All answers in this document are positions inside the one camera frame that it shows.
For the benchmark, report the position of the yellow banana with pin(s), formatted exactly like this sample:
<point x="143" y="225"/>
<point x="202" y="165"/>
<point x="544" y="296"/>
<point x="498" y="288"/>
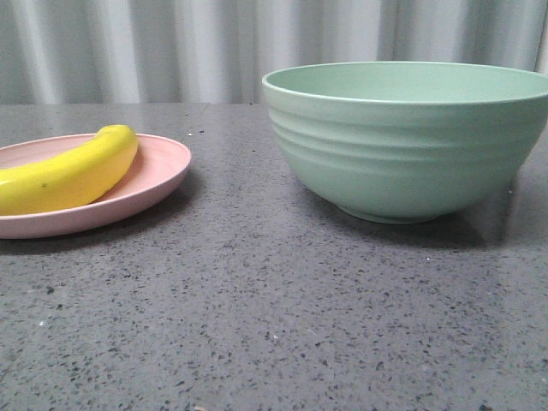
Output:
<point x="70" y="179"/>

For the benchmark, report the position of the pink plate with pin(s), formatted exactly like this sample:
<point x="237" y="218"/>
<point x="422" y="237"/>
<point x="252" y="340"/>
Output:
<point x="157" y="170"/>

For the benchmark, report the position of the green ribbed bowl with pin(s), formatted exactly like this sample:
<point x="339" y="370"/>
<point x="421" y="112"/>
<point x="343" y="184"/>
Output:
<point x="405" y="142"/>

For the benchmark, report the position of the white pleated curtain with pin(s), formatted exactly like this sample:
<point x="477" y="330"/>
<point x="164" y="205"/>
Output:
<point x="66" y="52"/>

